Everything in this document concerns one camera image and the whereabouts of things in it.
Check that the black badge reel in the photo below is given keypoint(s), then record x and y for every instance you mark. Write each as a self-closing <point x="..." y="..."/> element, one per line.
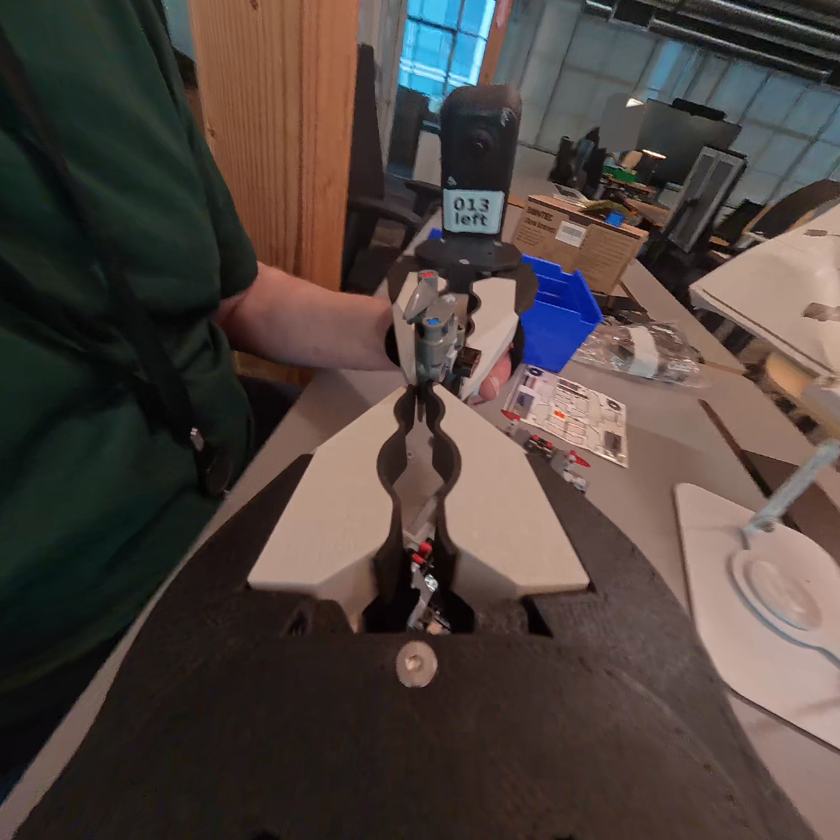
<point x="215" y="471"/>

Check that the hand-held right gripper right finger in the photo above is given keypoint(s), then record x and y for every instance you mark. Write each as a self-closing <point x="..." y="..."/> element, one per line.
<point x="512" y="525"/>

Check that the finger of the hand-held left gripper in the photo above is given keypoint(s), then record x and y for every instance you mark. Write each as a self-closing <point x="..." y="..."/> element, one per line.
<point x="499" y="315"/>
<point x="403" y="328"/>

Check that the clear plastic bag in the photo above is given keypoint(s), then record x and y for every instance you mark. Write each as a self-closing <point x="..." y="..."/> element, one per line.
<point x="643" y="354"/>

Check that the black monitor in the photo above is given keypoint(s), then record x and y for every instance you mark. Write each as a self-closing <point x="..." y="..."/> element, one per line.
<point x="695" y="138"/>

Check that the small grey lego assembly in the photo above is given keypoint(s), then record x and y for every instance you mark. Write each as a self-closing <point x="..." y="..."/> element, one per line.
<point x="436" y="328"/>

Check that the white stand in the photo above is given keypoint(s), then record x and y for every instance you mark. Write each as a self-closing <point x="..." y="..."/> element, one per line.
<point x="722" y="590"/>

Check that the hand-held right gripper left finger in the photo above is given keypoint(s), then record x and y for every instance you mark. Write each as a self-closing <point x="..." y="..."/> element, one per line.
<point x="315" y="525"/>

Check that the grey lego car model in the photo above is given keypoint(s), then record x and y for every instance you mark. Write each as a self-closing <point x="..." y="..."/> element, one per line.
<point x="564" y="463"/>

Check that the person's left forearm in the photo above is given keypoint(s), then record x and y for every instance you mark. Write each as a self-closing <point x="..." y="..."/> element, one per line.
<point x="308" y="321"/>

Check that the lego sticker sheet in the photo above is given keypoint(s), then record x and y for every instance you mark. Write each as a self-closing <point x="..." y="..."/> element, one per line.
<point x="577" y="413"/>

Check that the brown cardboard box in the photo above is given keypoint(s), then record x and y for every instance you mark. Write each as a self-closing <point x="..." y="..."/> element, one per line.
<point x="590" y="243"/>

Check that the wooden post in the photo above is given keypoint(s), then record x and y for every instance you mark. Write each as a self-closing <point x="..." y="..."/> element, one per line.
<point x="275" y="131"/>

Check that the grey metal cabinet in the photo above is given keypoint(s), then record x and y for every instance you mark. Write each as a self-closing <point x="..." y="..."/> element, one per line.
<point x="705" y="197"/>

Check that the blue plastic bin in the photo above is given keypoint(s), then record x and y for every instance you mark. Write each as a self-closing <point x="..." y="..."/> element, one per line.
<point x="564" y="315"/>

